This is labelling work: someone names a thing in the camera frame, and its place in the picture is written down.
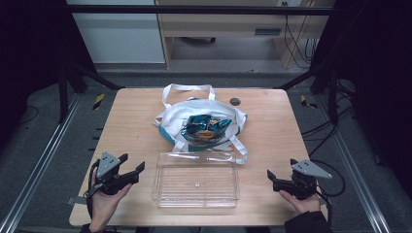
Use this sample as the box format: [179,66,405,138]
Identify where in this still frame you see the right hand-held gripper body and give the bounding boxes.
[281,158,333,201]

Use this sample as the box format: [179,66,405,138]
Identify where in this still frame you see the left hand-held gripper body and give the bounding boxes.
[91,150,133,196]

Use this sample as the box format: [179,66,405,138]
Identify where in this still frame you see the person's right hand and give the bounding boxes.
[278,189,323,216]

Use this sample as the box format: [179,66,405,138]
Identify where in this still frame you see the person's left hand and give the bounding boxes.
[89,170,134,225]

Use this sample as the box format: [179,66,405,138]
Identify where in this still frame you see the grey tape strip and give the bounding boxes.
[64,195,88,206]

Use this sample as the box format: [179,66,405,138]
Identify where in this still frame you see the clear plastic box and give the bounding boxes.
[151,150,241,209]

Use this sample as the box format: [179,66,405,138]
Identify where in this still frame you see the yellow black floor tape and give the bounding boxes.
[299,94,319,110]
[92,93,106,111]

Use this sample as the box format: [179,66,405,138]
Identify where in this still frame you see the black metal stand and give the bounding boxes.
[274,59,341,127]
[57,59,126,124]

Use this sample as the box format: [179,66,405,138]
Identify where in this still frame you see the blue snack packet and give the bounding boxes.
[180,114,233,146]

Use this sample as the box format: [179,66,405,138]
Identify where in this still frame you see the white and teal tote bag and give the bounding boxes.
[153,83,250,166]

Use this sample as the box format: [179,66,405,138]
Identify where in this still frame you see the white cabinet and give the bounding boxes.
[66,0,167,65]

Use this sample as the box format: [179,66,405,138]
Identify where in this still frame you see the dark curtain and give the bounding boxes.
[0,0,98,150]
[310,0,412,195]

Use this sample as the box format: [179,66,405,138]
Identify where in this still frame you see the wooden desk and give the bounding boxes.
[154,0,336,70]

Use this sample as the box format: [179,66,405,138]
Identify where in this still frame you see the left hand-held gripper black cable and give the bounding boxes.
[85,158,102,219]

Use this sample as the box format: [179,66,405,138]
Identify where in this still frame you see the hand-held gripper black cable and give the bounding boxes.
[85,158,102,219]
[309,158,347,227]

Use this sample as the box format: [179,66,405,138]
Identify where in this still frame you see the right hand-held gripper black cable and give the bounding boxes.
[309,158,347,227]

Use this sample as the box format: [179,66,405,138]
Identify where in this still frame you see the black floor cables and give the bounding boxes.
[300,79,361,158]

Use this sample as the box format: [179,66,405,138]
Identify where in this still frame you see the aluminium floor rail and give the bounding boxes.
[314,93,393,233]
[0,92,84,233]

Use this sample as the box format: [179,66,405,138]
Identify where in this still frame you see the black hanging cables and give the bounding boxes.
[281,1,322,70]

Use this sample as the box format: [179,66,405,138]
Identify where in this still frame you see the black horizontal frame bar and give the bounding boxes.
[62,4,361,17]

